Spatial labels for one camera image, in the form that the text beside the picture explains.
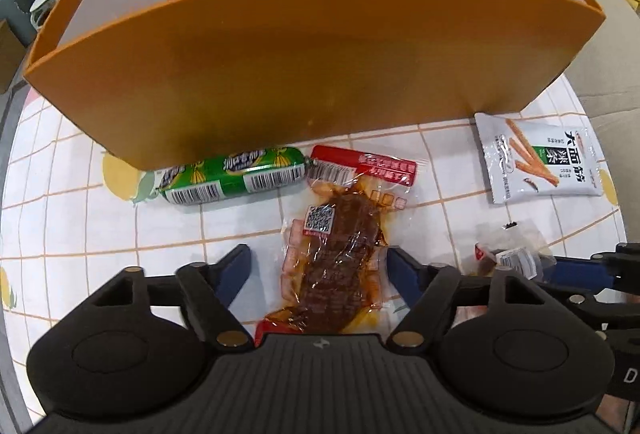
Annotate checked lemon print tablecloth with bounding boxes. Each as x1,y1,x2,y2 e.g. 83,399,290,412
0,74,640,346

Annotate orange cardboard box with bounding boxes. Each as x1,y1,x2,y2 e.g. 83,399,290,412
23,0,607,171

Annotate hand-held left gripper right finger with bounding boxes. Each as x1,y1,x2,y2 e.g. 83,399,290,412
387,246,551,349

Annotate small clear barcode packet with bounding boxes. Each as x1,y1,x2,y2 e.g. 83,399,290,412
474,221,555,281

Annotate grey bin planter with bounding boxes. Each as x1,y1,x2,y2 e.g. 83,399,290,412
0,0,41,45

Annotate green sausage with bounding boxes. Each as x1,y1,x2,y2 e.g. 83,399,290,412
157,146,307,206

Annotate clear braised meat packet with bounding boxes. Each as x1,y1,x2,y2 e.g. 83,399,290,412
254,144,419,347

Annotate beige sofa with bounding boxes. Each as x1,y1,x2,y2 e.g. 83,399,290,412
520,0,640,245

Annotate white snack packet orange sticks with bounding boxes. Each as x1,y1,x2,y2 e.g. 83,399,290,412
473,112,605,206

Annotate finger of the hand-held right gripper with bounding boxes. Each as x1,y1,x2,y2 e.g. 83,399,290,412
565,292,640,333
541,242,640,293

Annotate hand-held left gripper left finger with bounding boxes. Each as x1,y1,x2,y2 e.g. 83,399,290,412
90,243,254,349

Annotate brown cardboard box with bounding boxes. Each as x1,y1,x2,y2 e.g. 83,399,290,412
0,20,27,95

